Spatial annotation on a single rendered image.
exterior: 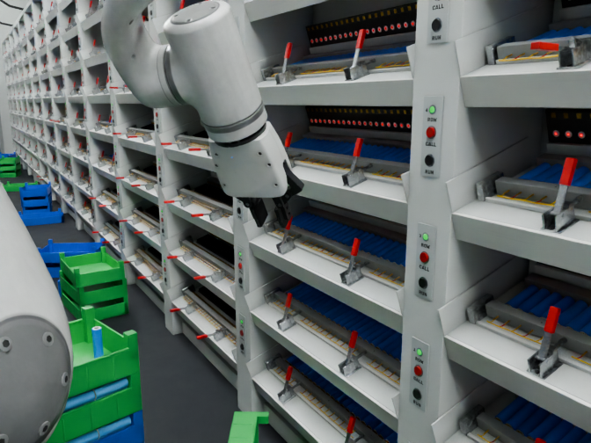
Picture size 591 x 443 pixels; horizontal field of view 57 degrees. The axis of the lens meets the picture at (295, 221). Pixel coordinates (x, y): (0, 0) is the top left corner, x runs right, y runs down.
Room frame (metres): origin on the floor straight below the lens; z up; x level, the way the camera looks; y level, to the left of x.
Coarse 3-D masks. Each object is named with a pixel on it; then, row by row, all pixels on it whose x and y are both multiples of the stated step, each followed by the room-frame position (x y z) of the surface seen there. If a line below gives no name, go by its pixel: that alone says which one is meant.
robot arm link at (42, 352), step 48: (0, 192) 0.30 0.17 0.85; (0, 240) 0.28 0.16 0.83; (0, 288) 0.26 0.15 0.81; (48, 288) 0.29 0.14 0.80; (0, 336) 0.24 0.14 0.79; (48, 336) 0.27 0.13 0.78; (0, 384) 0.23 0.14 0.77; (48, 384) 0.26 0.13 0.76; (0, 432) 0.23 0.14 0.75; (48, 432) 0.26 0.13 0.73
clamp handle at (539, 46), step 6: (534, 42) 0.64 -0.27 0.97; (540, 42) 0.63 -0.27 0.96; (546, 42) 0.64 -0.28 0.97; (570, 42) 0.67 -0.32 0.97; (534, 48) 0.64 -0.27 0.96; (540, 48) 0.63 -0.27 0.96; (546, 48) 0.64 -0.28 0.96; (552, 48) 0.64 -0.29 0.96; (558, 48) 0.65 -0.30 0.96; (564, 48) 0.66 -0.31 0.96; (570, 48) 0.66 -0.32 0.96
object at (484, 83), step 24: (504, 24) 0.84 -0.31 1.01; (528, 24) 0.87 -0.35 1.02; (456, 48) 0.79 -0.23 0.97; (480, 48) 0.82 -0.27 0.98; (480, 72) 0.79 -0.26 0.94; (504, 72) 0.75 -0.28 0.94; (528, 72) 0.71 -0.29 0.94; (552, 72) 0.68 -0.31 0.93; (576, 72) 0.65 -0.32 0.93; (480, 96) 0.78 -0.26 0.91; (504, 96) 0.74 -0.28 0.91; (528, 96) 0.71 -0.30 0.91; (552, 96) 0.68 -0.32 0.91; (576, 96) 0.66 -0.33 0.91
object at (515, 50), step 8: (528, 40) 0.78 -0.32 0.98; (536, 40) 0.76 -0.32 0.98; (544, 40) 0.75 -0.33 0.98; (552, 40) 0.73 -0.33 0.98; (560, 40) 0.72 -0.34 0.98; (504, 48) 0.79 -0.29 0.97; (512, 48) 0.78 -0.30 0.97; (520, 48) 0.77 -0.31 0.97; (528, 48) 0.76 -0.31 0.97; (504, 56) 0.80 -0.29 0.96; (512, 56) 0.79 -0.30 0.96; (520, 56) 0.78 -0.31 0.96; (528, 56) 0.77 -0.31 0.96; (552, 56) 0.71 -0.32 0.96
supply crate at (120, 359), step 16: (80, 320) 1.07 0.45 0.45; (96, 320) 1.07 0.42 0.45; (80, 336) 1.07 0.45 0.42; (112, 336) 1.01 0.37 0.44; (128, 336) 0.94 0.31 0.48; (80, 352) 1.02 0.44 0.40; (112, 352) 0.91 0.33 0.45; (128, 352) 0.93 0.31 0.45; (80, 368) 0.87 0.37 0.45; (96, 368) 0.89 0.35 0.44; (112, 368) 0.91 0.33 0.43; (128, 368) 0.93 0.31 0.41; (80, 384) 0.87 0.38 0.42; (96, 384) 0.89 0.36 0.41
